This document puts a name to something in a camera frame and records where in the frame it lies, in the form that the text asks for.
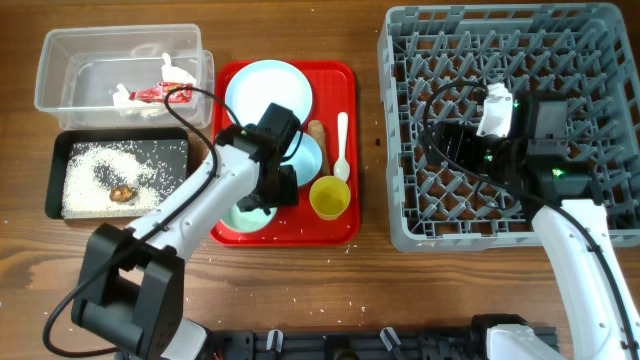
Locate red plastic tray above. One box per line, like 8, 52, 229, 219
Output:
211, 61, 361, 247

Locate white crumpled tissue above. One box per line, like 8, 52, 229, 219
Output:
112, 53, 196, 118

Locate white rice pile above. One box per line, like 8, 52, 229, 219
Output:
61, 139, 189, 219

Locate black waste tray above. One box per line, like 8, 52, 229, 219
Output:
44, 128, 189, 220

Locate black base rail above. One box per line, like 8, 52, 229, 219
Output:
114, 313, 559, 360

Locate brown root vegetable piece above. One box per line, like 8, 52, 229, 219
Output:
308, 120, 331, 176

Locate clear plastic waste bin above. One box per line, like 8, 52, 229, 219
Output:
34, 24, 215, 130

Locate large pale blue plate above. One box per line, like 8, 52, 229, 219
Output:
225, 60, 313, 126

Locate white plastic spoon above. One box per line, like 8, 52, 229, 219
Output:
333, 112, 350, 182

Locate brown food scrap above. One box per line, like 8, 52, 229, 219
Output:
109, 185, 136, 203

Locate pale blue bowl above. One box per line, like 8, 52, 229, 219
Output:
282, 131, 323, 187

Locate pale green bowl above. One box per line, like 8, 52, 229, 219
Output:
220, 205, 277, 234

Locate yellow plastic cup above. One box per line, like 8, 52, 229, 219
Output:
309, 176, 351, 220

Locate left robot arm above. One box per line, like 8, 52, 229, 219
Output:
42, 103, 301, 359

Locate grey-blue dishwasher rack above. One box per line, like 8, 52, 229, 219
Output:
377, 3, 639, 252

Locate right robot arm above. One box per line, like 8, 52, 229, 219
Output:
419, 80, 639, 359

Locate red snack wrapper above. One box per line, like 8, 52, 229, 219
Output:
129, 82, 193, 104

